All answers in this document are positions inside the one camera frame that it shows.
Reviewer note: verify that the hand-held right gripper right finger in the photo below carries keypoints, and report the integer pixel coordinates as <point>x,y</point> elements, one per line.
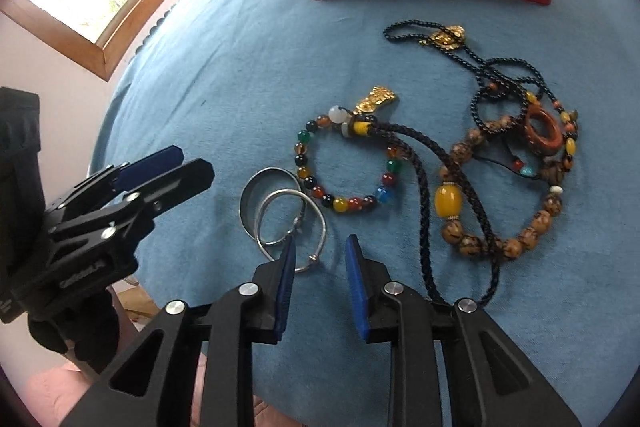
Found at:
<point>356,292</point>

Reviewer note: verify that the pink cloth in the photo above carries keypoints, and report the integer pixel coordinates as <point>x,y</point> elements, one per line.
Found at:
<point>40,392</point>

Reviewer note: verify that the person's left hand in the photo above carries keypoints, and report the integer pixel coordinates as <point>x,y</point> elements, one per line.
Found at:
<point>95,332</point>

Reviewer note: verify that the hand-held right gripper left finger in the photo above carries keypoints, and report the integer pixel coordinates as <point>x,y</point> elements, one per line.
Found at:
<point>286,292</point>

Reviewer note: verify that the wide silver bangle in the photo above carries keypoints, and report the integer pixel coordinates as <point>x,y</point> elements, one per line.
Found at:
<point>246,207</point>

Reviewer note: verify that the thin silver bangle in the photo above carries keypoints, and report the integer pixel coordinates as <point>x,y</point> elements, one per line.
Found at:
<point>314,265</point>

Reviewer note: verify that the blue tablecloth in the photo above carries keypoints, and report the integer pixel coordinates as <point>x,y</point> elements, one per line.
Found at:
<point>225,82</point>

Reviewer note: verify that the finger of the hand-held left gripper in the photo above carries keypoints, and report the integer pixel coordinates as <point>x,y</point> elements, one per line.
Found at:
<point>190,177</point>
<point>150,162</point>

